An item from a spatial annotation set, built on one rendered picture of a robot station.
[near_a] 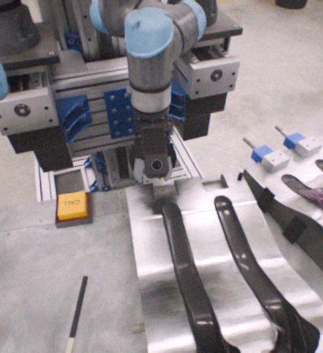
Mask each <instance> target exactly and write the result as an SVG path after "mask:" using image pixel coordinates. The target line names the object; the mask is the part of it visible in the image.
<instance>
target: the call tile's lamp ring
mask: <svg viewBox="0 0 323 353"><path fill-rule="evenodd" d="M86 195H87V208H88V216H85V217H75V218H70V219H65V220H58V196H57V198H56V212H55V224H57V223H62V222H68V221H78V220H83V219H88V218H91V192H90V191H89V192H86Z"/></svg>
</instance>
